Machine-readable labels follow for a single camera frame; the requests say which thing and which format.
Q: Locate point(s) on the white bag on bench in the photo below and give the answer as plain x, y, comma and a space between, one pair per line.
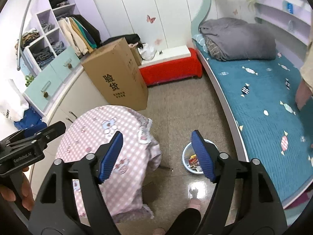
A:
147, 52

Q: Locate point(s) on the lilac wall shelf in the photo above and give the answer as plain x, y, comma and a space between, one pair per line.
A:
291, 16

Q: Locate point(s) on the teal drawer unit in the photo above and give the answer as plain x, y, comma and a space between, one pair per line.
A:
45, 85

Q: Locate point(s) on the pink slipper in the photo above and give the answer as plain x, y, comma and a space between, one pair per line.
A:
194, 203

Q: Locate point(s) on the left hand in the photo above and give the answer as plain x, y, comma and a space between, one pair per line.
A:
27, 197

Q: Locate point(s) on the blue trash bin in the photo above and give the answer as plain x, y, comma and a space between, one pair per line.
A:
190, 160

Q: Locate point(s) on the grey folded quilt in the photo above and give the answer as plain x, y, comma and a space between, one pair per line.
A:
229, 39

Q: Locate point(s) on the pink checkered tablecloth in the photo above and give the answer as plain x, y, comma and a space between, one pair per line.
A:
123, 171

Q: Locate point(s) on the white plastic bag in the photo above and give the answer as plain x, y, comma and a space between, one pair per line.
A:
13, 103

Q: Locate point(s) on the open wardrobe shelf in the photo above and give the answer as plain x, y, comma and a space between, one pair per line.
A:
42, 35

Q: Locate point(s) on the black trouser leg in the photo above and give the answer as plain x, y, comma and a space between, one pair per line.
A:
186, 222

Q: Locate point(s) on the blue bag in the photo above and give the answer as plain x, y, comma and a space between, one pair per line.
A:
31, 123

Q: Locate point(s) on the hanging clothes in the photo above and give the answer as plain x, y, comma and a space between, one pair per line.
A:
82, 37

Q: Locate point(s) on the large cardboard box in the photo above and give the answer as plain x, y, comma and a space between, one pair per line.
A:
114, 72

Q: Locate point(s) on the white cabinet with handles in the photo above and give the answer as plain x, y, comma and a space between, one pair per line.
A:
75, 97

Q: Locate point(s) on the beige shirt person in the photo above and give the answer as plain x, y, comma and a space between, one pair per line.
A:
304, 91

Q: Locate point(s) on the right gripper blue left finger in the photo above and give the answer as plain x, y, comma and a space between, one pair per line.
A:
107, 155

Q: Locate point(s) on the teal bed mattress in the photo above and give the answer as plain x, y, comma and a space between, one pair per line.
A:
260, 95

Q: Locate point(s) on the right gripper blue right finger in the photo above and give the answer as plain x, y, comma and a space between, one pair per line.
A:
207, 154

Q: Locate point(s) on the red covered bench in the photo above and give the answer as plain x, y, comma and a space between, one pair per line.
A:
174, 70

